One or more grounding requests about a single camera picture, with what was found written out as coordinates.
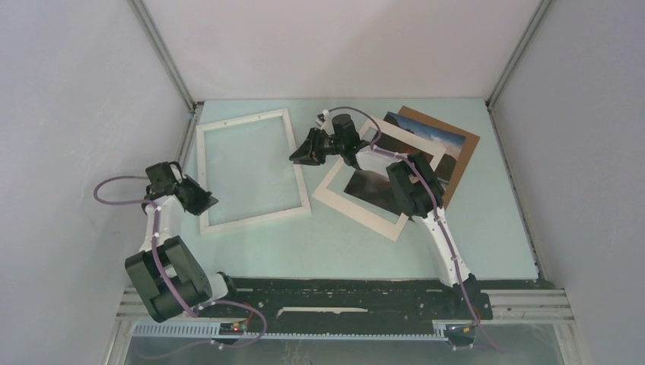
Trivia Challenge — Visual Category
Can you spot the white photo mat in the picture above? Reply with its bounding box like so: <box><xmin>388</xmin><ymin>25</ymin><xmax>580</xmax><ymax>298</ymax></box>
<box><xmin>312</xmin><ymin>119</ymin><xmax>446</xmax><ymax>241</ymax></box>

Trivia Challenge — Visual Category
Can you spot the white picture frame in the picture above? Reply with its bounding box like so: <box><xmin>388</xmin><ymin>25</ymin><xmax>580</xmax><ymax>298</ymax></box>
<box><xmin>195</xmin><ymin>108</ymin><xmax>313</xmax><ymax>236</ymax></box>

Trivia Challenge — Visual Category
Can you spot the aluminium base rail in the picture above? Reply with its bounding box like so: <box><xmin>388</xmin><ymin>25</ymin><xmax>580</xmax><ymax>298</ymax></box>
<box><xmin>103</xmin><ymin>288</ymin><xmax>590</xmax><ymax>364</ymax></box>

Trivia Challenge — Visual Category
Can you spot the aluminium corner rail left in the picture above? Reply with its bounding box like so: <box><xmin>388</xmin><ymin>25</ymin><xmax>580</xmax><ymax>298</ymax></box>
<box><xmin>126</xmin><ymin>0</ymin><xmax>197</xmax><ymax>113</ymax></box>

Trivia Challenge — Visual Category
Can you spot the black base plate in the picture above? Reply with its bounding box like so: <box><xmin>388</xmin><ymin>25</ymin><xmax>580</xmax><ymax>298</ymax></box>
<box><xmin>199</xmin><ymin>278</ymin><xmax>493</xmax><ymax>336</ymax></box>

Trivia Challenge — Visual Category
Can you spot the sunset landscape photo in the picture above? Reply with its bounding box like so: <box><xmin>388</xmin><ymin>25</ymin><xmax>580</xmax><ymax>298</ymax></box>
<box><xmin>343</xmin><ymin>112</ymin><xmax>465</xmax><ymax>216</ymax></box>

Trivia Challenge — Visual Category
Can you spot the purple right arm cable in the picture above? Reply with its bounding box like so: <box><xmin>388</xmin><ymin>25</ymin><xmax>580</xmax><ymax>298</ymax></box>
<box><xmin>327</xmin><ymin>106</ymin><xmax>505</xmax><ymax>354</ymax></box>

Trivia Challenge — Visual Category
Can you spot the brown backing board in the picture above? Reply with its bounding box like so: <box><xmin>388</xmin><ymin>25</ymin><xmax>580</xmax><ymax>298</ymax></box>
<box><xmin>399</xmin><ymin>106</ymin><xmax>480</xmax><ymax>207</ymax></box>

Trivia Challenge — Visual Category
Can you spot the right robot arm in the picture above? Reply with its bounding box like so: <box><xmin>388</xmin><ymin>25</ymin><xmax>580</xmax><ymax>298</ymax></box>
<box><xmin>289</xmin><ymin>106</ymin><xmax>478</xmax><ymax>318</ymax></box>

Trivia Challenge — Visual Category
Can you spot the aluminium corner rail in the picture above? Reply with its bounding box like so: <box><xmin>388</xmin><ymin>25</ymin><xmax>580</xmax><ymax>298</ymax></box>
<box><xmin>126</xmin><ymin>0</ymin><xmax>197</xmax><ymax>113</ymax></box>
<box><xmin>486</xmin><ymin>0</ymin><xmax>554</xmax><ymax>111</ymax></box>

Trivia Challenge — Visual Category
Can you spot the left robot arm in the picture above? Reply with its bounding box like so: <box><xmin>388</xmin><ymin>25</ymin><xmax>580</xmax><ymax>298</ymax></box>
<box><xmin>125</xmin><ymin>161</ymin><xmax>240</xmax><ymax>322</ymax></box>

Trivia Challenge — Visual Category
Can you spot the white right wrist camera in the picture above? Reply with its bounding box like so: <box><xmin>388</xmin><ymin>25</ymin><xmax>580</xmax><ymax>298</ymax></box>
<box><xmin>316</xmin><ymin>109</ymin><xmax>333</xmax><ymax>135</ymax></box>

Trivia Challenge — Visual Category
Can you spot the aluminium corner rail right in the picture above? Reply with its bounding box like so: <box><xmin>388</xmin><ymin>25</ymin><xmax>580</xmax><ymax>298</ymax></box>
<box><xmin>486</xmin><ymin>0</ymin><xmax>554</xmax><ymax>111</ymax></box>

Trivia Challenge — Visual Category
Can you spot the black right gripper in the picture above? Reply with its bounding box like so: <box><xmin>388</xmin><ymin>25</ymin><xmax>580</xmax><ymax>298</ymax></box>
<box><xmin>291</xmin><ymin>127</ymin><xmax>346</xmax><ymax>167</ymax></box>

